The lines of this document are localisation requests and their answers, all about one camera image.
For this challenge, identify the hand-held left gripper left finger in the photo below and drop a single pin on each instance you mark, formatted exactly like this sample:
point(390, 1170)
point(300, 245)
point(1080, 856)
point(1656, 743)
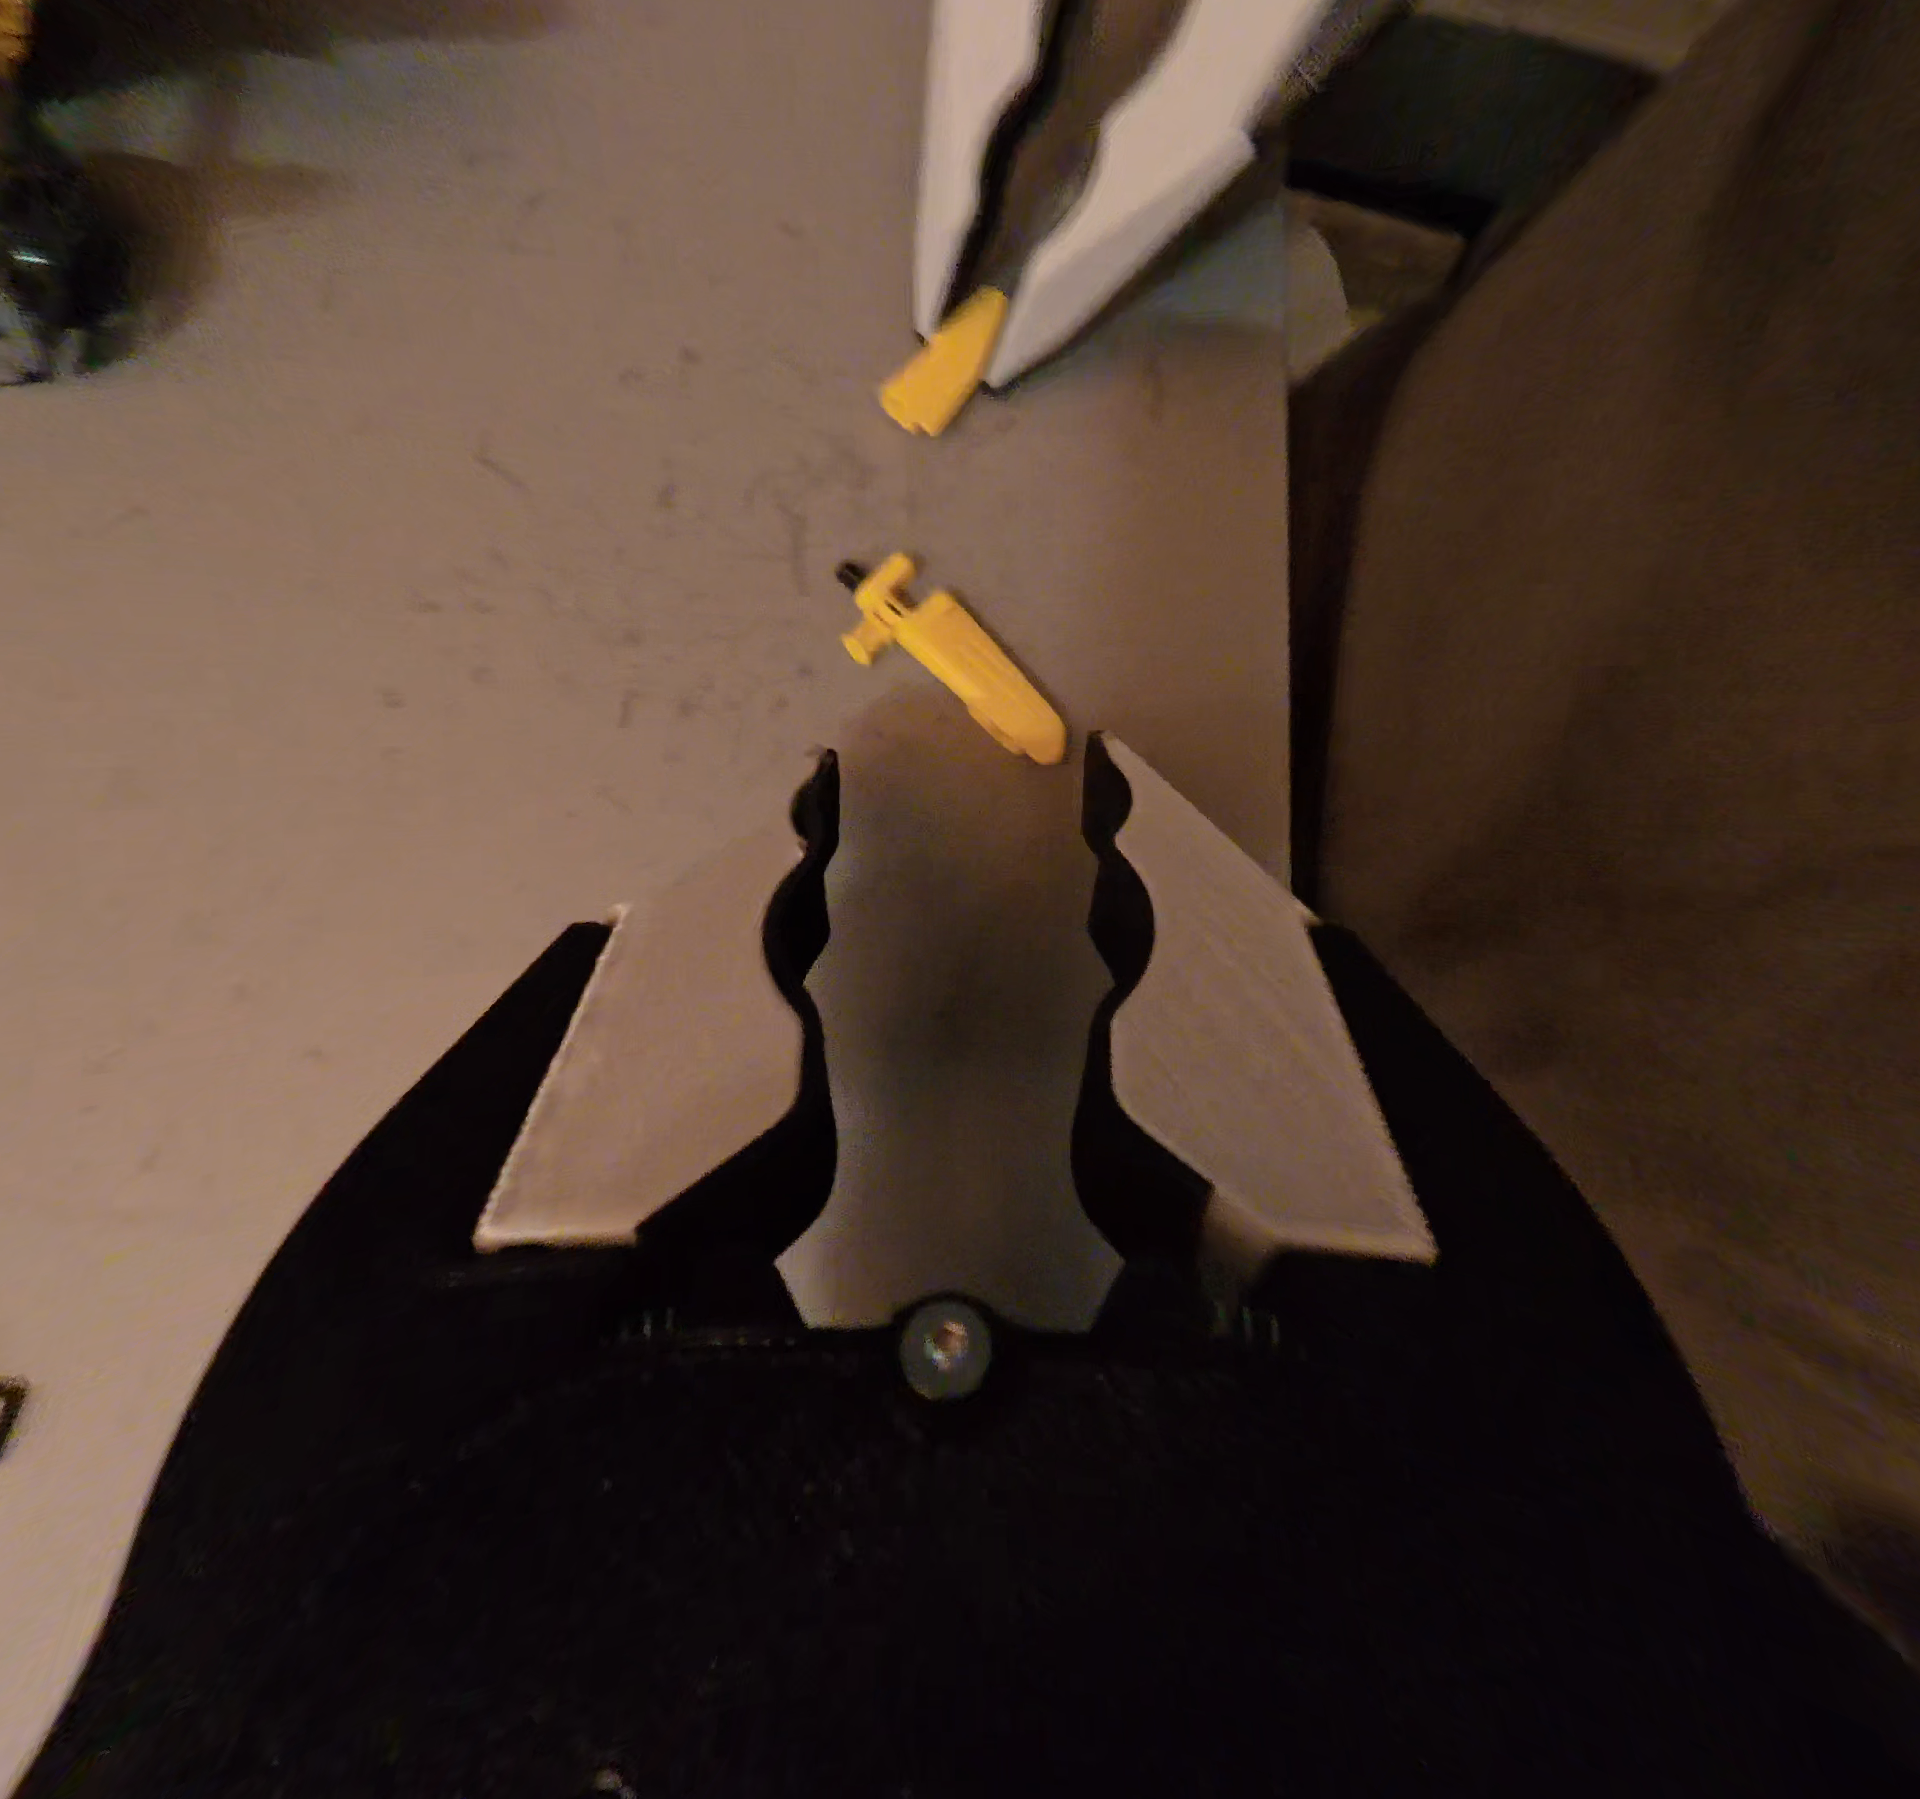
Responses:
point(659, 1078)

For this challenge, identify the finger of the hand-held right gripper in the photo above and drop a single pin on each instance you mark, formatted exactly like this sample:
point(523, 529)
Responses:
point(1200, 104)
point(984, 30)

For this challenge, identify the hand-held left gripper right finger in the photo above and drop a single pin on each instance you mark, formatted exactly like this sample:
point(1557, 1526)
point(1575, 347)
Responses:
point(1273, 1078)

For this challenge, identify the yellow plastic toy piece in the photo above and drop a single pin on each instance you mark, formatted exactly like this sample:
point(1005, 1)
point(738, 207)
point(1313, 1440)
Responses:
point(945, 366)
point(975, 674)

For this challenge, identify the small yellow toy connector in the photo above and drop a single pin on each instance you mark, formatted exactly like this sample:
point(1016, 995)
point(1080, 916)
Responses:
point(878, 613)

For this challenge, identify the yellow black tracked toy vehicle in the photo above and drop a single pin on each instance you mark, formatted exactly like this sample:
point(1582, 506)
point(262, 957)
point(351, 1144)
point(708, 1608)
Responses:
point(60, 285)

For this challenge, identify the person's brown shirt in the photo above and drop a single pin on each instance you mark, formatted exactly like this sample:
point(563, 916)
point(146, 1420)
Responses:
point(1650, 631)

